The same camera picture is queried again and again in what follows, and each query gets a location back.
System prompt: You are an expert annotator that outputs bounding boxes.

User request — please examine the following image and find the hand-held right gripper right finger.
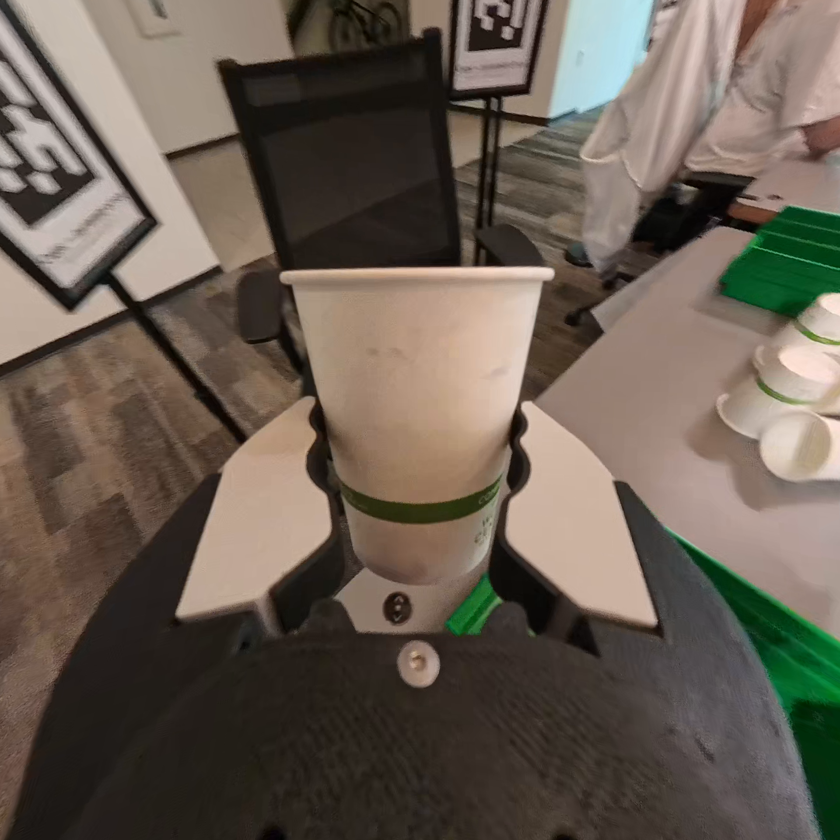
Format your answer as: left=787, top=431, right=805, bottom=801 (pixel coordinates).
left=489, top=400, right=659, bottom=637

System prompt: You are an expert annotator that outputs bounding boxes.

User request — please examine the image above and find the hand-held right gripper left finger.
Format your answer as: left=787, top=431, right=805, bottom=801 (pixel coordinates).
left=174, top=395, right=345, bottom=636

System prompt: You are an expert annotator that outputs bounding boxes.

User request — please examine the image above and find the white paper cup green band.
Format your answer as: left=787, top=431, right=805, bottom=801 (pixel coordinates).
left=753, top=292, right=840, bottom=371
left=760, top=410, right=840, bottom=484
left=280, top=266, right=555, bottom=586
left=715, top=346, right=840, bottom=439

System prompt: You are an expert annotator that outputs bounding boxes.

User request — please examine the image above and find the green plastic bin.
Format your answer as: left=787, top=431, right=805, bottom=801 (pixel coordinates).
left=718, top=205, right=840, bottom=317
left=446, top=530, right=840, bottom=828

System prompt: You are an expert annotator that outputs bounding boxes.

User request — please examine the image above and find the black mesh office chair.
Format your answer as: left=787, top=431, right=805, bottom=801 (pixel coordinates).
left=218, top=28, right=546, bottom=401

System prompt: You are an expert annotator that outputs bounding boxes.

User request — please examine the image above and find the code poster on black stand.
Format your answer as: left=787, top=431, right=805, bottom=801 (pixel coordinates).
left=448, top=0, right=551, bottom=232
left=0, top=0, right=249, bottom=444

